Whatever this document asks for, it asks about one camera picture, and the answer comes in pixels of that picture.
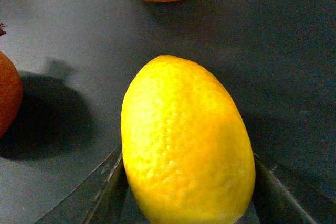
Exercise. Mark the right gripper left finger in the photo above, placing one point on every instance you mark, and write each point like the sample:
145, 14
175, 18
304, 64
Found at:
98, 199

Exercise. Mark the black metal display shelf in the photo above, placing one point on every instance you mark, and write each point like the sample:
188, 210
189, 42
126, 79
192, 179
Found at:
77, 58

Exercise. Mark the yellow lemon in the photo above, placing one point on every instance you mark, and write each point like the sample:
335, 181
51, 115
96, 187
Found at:
186, 151

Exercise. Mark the red apple left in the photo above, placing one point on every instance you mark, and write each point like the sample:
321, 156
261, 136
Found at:
11, 93

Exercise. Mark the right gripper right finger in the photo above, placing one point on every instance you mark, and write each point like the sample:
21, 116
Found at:
273, 202

